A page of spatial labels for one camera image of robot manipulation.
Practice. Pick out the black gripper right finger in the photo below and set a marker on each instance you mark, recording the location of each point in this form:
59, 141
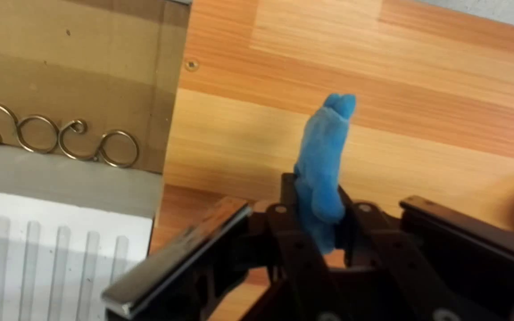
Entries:
459, 261

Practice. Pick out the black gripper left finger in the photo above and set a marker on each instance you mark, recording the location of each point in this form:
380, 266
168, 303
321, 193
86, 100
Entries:
179, 273

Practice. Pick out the blue soft toy object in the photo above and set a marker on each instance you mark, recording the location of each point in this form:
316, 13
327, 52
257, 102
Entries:
321, 166

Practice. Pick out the white dish rack box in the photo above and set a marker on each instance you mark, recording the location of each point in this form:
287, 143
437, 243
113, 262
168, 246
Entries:
61, 225

